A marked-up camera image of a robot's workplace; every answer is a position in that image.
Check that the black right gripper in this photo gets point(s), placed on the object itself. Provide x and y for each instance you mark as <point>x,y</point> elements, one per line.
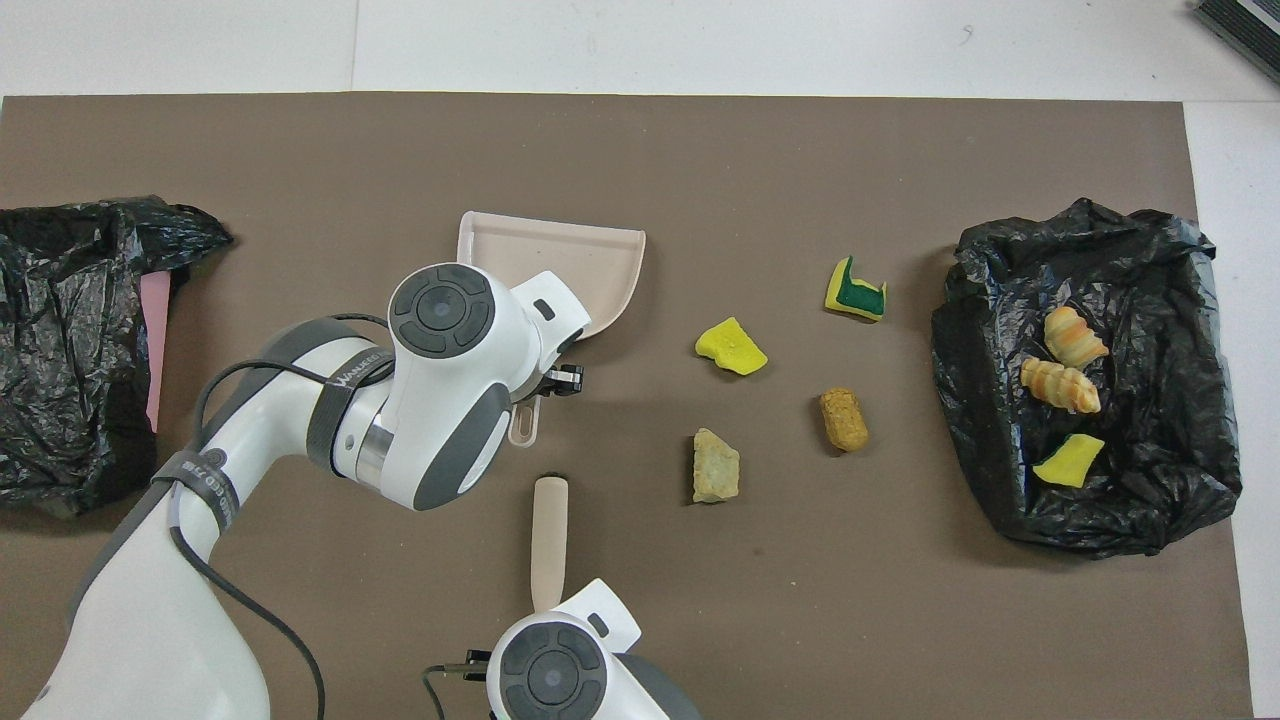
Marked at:
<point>470,668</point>

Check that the beige plastic dustpan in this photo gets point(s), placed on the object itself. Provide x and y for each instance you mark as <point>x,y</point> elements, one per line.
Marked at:
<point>570,255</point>

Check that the yellow sponge chunk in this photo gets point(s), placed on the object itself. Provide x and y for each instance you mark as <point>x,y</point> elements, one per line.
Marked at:
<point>730,347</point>

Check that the pale beige sponge chunk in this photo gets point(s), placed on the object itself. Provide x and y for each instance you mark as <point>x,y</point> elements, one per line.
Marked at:
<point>716,466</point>

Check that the brown cork-like bread piece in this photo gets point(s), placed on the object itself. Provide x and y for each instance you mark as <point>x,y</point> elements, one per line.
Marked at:
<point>843,419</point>

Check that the yellow and green sponge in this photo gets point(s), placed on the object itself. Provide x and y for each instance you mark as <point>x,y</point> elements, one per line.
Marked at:
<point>855,293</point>

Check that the toy croissant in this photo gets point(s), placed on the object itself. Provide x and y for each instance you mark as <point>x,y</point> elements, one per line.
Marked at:
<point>1060,385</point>
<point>1075,335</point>

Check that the small yellow sponge wedge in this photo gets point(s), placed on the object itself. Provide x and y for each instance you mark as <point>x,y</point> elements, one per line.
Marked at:
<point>1070,460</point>

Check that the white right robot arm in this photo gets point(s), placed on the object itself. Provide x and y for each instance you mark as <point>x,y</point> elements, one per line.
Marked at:
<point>560,670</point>

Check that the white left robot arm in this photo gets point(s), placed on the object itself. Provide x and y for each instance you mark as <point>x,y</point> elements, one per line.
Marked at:
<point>450,400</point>

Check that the pink bin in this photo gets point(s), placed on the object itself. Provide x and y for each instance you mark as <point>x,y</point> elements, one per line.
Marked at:
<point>155,340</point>

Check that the black plastic trash bag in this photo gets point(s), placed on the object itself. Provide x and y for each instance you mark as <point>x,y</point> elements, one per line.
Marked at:
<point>1160,300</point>
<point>60,400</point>

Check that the brown table mat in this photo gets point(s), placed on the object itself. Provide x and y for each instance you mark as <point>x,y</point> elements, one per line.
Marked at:
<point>800,170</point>

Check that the dark ribbed device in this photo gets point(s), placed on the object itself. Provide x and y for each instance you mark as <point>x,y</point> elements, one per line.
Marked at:
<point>1245,30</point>

